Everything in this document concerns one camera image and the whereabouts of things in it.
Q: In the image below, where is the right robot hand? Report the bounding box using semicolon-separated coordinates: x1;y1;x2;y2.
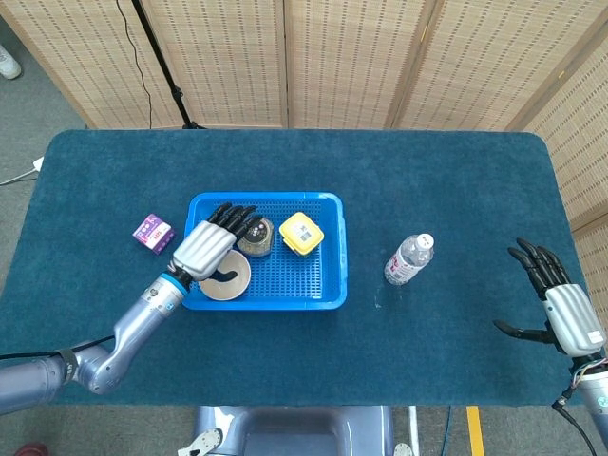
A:
493;237;608;356

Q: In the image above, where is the beige bowl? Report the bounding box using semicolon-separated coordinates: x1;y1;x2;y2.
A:
197;250;253;302

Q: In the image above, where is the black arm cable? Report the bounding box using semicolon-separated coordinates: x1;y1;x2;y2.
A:
0;335;118;361
550;397;599;456

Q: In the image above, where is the white shoe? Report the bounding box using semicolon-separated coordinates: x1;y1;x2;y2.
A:
0;45;23;81

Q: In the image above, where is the black tripod stand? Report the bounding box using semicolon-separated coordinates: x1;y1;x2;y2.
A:
130;0;208;130

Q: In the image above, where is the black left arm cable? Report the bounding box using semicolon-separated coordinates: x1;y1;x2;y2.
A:
0;335;118;361

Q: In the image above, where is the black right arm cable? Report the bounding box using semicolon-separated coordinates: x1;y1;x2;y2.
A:
550;397;599;456

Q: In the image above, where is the blue floor cable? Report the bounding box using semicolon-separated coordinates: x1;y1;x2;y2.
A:
439;407;452;456

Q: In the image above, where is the white slim post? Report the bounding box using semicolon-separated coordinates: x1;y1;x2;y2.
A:
408;406;422;456

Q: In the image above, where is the bamboo folding screen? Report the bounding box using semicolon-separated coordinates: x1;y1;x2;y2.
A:
0;0;608;305

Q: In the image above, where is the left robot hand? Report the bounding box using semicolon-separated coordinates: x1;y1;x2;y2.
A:
171;201;257;282

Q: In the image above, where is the white power adapter with cord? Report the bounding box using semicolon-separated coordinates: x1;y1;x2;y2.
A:
0;156;46;186

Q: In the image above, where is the teal table cloth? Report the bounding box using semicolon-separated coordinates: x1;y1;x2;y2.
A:
0;128;585;409

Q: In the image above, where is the clear plastic water bottle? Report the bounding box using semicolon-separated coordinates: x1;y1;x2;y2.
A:
384;233;435;286

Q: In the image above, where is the round dark lidded jar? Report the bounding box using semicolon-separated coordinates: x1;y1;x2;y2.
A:
236;216;276;258

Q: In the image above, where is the grey-blue robot torso base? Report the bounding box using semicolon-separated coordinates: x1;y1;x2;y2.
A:
192;405;395;456

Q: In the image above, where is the thin black hanging cable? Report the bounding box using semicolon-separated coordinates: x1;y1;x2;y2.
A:
115;0;154;130

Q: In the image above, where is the yellow floor tape strip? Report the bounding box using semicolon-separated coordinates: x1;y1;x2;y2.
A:
465;406;485;456

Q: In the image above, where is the green container yellow lid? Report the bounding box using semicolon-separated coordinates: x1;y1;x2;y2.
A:
278;212;326;256

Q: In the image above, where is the purple carton box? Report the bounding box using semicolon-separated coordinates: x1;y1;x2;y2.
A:
132;213;176;257

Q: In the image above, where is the blue perforated plastic basket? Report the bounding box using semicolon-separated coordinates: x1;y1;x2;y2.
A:
181;191;349;312

